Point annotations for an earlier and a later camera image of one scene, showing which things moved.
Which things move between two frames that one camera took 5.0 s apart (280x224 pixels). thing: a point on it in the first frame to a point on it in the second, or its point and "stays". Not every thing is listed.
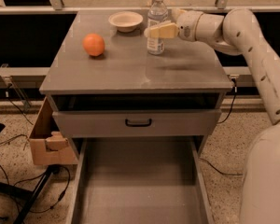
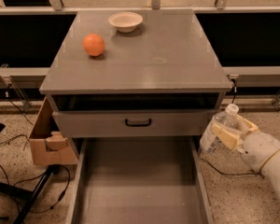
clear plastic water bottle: x=158 y=15 to x=229 y=119
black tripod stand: x=28 y=195 stays
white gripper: x=189 y=26 to x=260 y=150
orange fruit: x=93 y=44 stays
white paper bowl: x=125 y=21 stays
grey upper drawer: x=140 y=123 stays
